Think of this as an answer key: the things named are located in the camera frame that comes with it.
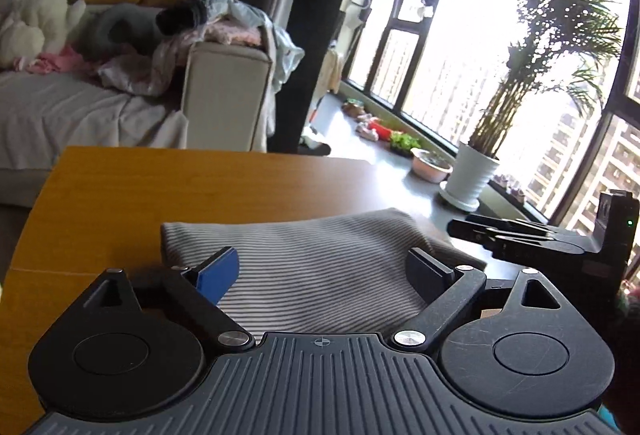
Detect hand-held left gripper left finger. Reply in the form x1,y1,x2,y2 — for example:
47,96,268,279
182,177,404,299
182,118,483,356
82,246,254,354

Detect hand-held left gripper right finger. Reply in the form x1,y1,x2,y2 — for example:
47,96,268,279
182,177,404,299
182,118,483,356
392,247,577,357

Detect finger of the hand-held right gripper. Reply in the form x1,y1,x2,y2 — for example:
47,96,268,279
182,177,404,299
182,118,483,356
446,219,568,262
465,214,557,236

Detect grey striped garment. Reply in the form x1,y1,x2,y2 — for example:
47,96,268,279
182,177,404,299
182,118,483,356
160,208,488,334

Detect pile of pink clothes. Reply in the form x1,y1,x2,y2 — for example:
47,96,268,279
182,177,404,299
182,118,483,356
14,18,266,97

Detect small succulent pots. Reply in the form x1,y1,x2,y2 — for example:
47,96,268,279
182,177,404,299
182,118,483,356
492,174,527,204

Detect white plant pot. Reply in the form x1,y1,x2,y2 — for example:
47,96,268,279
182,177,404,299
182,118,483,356
438,142,502,213

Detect pink bowl planter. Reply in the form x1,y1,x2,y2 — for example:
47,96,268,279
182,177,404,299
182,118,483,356
410,148,454,184

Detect green plant tray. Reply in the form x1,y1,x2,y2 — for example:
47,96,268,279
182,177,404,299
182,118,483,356
388,132,422,159

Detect red toy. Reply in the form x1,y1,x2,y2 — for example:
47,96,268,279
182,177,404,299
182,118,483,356
356,118,397,144

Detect potted palm plant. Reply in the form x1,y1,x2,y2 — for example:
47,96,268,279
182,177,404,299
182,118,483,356
467,0,626,161

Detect beige sofa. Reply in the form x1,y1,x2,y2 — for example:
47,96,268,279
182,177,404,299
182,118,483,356
0,5,274,236

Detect white sofa sheet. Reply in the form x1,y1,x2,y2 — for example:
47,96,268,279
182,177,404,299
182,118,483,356
0,68,191,171

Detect light blue garment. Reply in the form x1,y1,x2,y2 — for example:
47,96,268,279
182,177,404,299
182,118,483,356
200,0,306,92

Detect dark curtain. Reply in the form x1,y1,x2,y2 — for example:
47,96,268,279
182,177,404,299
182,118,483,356
266,0,386,155

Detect black garment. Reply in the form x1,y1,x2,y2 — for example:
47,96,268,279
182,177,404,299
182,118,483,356
155,0,211,36

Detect white plush toy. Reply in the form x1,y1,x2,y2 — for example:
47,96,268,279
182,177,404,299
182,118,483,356
0,0,89,69

